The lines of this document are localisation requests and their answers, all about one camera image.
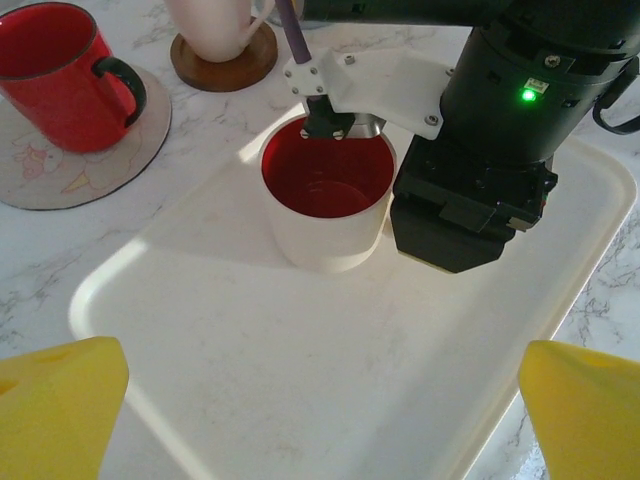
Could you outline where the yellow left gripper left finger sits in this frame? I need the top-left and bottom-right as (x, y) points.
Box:
(0, 336), (130, 480)

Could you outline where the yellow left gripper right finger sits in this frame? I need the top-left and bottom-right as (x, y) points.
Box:
(518, 340), (640, 480)

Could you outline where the white mug red inside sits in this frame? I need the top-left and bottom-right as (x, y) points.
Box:
(259, 117), (401, 275)

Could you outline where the pale pink mug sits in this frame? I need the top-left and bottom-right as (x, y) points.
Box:
(163, 0), (276, 64)

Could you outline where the red mug black handle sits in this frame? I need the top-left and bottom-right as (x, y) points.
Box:
(0, 0), (149, 155)

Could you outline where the round unicorn print coaster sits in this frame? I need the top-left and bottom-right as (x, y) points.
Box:
(0, 64), (174, 211)

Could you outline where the round brown wooden coaster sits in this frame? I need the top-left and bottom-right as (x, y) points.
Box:
(169, 17), (280, 93)

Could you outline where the white rectangular tray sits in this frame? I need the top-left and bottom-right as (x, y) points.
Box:
(67, 107), (640, 480)

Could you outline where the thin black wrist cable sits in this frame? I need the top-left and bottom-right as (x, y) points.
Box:
(592, 64), (640, 135)

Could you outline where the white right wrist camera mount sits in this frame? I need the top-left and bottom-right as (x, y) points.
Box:
(282, 47), (454, 142)

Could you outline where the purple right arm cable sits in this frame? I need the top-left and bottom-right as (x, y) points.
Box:
(272, 0), (314, 66)

